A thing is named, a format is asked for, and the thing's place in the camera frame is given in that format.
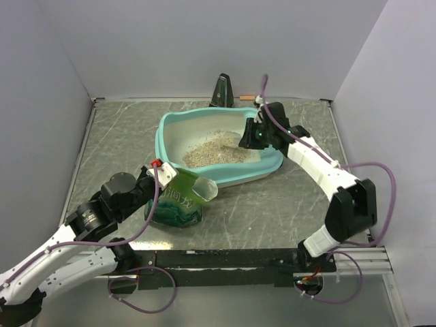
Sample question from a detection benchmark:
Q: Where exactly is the black metronome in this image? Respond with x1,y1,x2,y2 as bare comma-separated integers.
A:
209,73,234,108

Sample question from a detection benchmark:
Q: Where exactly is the small orange block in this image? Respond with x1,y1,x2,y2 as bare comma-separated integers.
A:
239,95,256,101

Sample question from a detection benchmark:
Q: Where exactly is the teal litter box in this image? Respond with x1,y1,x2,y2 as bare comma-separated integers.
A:
155,107,283,187

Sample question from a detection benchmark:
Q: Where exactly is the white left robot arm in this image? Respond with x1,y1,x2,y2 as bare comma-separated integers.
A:
1,162,172,326

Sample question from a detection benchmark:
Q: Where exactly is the cat litter pile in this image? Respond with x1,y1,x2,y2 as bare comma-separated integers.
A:
182,131,251,168

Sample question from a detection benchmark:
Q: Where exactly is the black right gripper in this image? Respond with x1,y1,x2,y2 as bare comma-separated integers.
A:
238,119,273,151

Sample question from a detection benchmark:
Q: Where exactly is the clear plastic scoop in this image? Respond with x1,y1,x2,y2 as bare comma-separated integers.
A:
222,131,242,149

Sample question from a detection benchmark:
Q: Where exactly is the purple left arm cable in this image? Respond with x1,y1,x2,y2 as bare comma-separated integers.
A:
0,165,177,313

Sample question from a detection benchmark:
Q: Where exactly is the green litter bag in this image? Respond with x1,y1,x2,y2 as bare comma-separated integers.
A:
151,168,219,228

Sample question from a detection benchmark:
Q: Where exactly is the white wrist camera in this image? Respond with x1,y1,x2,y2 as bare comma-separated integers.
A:
253,95,269,123
146,159,178,190

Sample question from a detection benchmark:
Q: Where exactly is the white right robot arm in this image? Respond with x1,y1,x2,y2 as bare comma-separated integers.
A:
238,97,377,271

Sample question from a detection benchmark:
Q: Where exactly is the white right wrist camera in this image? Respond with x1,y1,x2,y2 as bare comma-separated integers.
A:
253,95,269,123

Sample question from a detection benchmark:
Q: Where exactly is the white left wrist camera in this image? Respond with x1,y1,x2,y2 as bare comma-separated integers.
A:
146,159,178,190

